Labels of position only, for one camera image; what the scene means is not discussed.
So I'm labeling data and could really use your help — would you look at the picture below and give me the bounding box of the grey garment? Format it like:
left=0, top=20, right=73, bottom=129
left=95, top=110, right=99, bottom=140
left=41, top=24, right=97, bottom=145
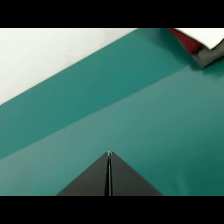
left=190, top=37, right=224, bottom=69

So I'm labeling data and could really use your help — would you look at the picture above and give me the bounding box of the red garment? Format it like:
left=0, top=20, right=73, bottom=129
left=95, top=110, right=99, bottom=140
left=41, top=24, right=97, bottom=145
left=167, top=28, right=203, bottom=55

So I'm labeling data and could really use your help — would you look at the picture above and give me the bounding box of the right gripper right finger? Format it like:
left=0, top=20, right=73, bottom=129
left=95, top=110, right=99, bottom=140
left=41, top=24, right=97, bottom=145
left=108, top=150, right=164, bottom=197

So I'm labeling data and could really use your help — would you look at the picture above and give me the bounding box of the white garment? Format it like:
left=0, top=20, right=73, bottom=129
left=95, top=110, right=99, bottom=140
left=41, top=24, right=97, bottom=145
left=173, top=28, right=224, bottom=51

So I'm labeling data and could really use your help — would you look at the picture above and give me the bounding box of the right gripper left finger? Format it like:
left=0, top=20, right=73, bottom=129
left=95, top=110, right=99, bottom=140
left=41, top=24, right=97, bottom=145
left=56, top=150, right=110, bottom=197

